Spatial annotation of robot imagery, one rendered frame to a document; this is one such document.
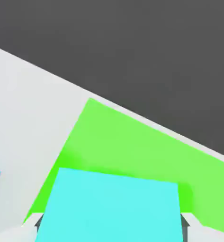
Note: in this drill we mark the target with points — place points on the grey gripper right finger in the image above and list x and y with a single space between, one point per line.
197 231

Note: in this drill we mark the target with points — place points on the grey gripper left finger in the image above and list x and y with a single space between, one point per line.
29 229

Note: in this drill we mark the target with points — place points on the large green box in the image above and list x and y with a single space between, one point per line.
127 147

